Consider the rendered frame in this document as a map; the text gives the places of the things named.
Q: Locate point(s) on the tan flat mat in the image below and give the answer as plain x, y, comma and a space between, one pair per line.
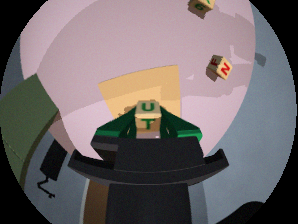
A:
156, 84

